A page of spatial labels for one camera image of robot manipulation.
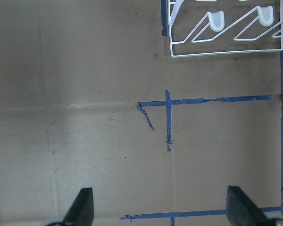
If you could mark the white wire cup rack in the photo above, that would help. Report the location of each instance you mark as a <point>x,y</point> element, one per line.
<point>220,27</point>

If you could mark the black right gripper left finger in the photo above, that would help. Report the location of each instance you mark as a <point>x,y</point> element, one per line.
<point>81,212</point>

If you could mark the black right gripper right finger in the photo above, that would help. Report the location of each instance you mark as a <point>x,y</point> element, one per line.
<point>242,211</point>

